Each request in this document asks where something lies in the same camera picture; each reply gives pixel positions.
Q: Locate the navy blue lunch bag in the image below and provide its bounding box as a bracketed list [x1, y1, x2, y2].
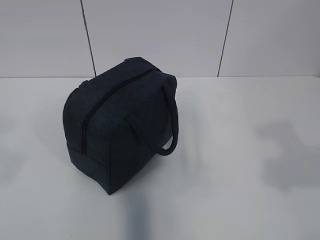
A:
[62, 57, 179, 195]

